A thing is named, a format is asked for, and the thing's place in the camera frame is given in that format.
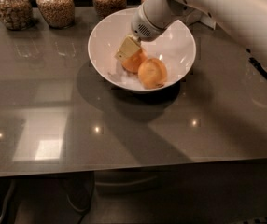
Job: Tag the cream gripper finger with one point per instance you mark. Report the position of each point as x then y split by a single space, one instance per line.
128 47

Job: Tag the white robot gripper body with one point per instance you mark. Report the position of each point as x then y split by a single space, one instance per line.
142 27

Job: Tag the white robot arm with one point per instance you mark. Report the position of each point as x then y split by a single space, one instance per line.
244 20

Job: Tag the white ceramic bowl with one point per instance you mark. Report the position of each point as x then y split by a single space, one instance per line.
176 48

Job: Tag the far left glass grain jar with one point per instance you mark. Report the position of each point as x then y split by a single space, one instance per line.
16 14

